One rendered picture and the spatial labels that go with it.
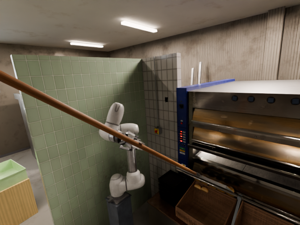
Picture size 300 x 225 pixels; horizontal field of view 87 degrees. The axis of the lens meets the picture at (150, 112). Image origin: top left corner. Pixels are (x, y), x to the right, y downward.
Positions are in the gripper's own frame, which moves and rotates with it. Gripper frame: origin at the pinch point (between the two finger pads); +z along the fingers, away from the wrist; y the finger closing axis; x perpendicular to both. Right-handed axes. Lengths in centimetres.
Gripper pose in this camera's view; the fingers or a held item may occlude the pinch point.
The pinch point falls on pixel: (138, 144)
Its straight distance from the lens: 98.1
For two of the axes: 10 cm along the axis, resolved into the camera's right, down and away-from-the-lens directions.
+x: -5.7, -4.5, -6.9
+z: 7.3, 1.2, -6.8
